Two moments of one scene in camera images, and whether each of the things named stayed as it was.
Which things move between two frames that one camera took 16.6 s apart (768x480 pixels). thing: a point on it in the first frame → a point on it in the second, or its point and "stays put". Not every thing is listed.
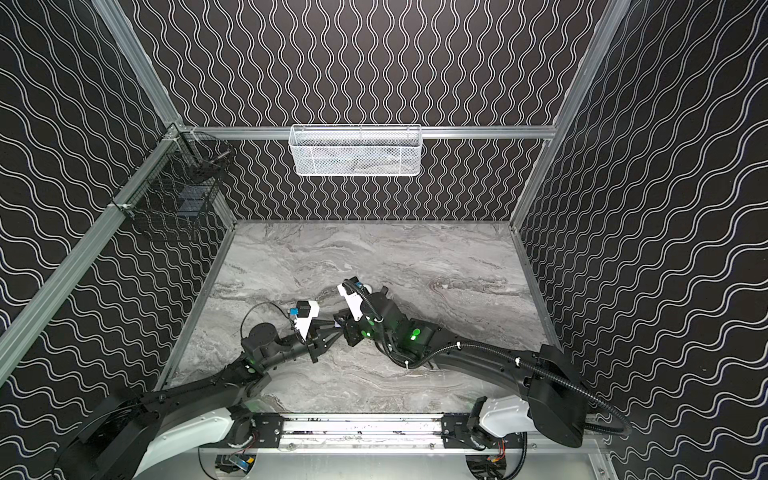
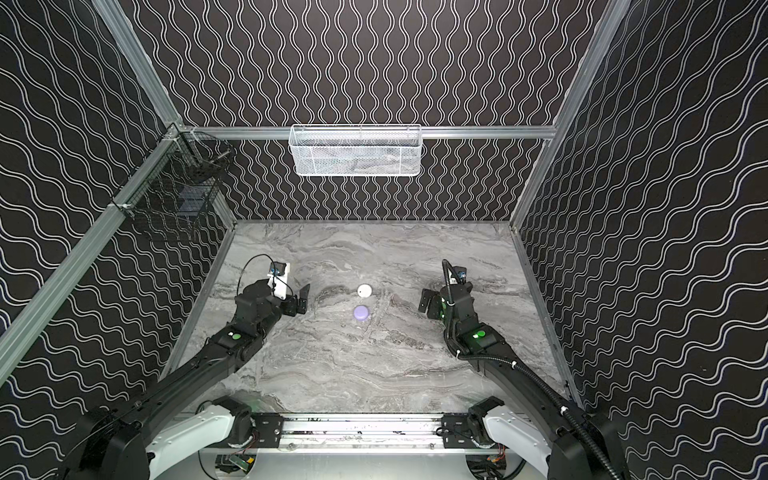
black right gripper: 358,327 → 436,301
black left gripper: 315,339 → 291,301
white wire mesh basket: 356,150 stays put
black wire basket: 176,191 stays put
